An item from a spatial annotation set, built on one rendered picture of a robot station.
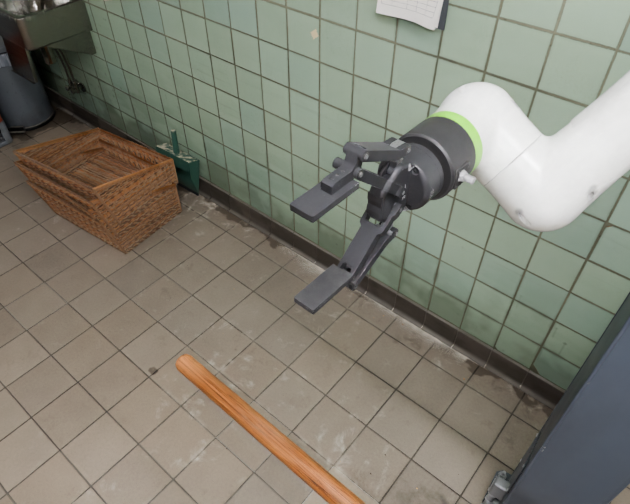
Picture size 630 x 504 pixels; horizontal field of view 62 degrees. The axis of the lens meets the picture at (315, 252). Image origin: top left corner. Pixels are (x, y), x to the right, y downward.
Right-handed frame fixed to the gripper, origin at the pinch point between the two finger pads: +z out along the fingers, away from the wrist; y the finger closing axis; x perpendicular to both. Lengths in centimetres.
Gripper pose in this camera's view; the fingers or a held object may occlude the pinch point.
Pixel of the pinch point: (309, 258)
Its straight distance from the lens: 54.7
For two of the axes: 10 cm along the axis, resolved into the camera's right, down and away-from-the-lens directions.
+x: -7.5, -4.7, 4.7
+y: 0.0, 7.1, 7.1
